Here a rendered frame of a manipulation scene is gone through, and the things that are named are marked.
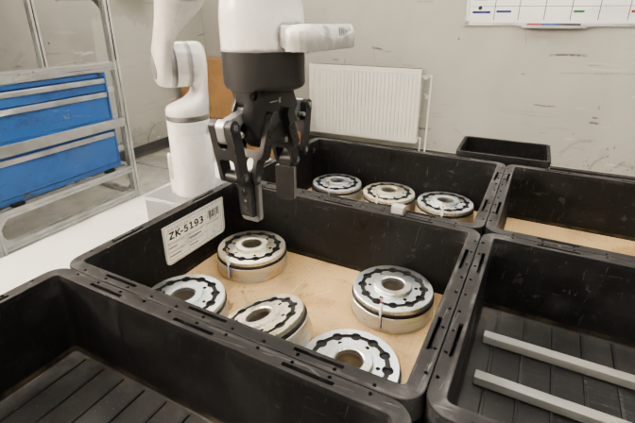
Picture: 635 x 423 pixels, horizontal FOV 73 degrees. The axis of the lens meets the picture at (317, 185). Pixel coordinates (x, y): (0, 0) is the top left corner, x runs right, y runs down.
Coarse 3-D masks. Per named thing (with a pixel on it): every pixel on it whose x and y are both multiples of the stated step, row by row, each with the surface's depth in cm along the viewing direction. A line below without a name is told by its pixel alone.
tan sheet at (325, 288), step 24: (216, 264) 65; (288, 264) 65; (312, 264) 65; (240, 288) 60; (264, 288) 60; (288, 288) 60; (312, 288) 60; (336, 288) 60; (312, 312) 55; (336, 312) 55; (312, 336) 51; (384, 336) 51; (408, 336) 51; (408, 360) 47
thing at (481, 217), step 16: (352, 144) 91; (368, 144) 90; (272, 160) 81; (448, 160) 83; (464, 160) 81; (480, 160) 81; (496, 176) 77; (304, 192) 66; (496, 192) 66; (384, 208) 61; (480, 208) 61; (464, 224) 56; (480, 224) 56
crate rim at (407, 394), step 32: (160, 224) 57; (416, 224) 57; (448, 224) 56; (96, 256) 49; (128, 288) 43; (448, 288) 43; (224, 320) 39; (448, 320) 38; (288, 352) 35; (384, 384) 32; (416, 384) 32; (416, 416) 32
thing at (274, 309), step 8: (264, 304) 49; (272, 304) 48; (248, 312) 48; (256, 312) 48; (272, 312) 46; (280, 312) 47; (240, 320) 47; (248, 320) 47; (264, 320) 45; (272, 320) 45; (256, 328) 45
